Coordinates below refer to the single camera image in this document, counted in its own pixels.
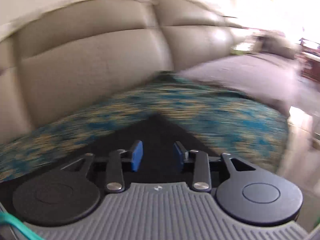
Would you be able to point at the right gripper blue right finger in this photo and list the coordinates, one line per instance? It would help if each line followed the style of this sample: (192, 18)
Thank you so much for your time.
(181, 153)

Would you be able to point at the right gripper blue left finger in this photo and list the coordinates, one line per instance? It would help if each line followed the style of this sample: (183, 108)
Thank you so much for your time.
(135, 155)

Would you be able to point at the black pants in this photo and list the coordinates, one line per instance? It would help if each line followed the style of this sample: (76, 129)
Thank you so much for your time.
(159, 163)

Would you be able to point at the teal paisley sofa cover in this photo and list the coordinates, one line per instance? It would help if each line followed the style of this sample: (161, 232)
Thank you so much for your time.
(225, 120)

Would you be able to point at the grey blanket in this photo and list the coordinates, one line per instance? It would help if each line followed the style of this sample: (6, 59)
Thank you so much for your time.
(268, 73)

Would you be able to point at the beige leather sofa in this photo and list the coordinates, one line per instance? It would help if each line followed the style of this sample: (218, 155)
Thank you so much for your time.
(58, 60)

